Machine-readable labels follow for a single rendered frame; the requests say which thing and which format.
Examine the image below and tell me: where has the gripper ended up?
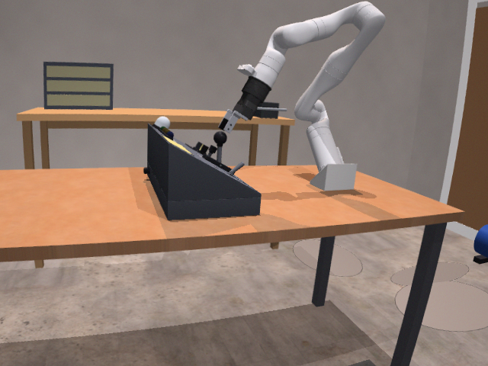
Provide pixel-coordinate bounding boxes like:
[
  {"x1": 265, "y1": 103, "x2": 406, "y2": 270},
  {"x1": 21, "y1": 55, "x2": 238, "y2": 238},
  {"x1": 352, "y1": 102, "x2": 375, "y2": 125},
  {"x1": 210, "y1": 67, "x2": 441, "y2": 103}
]
[{"x1": 218, "y1": 63, "x2": 278, "y2": 133}]

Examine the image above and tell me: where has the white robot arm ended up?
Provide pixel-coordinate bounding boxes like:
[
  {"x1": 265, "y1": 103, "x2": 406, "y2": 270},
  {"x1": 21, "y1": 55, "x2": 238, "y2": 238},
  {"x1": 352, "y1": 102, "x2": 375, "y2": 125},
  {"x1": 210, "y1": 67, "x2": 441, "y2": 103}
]
[{"x1": 259, "y1": 2, "x2": 386, "y2": 172}]

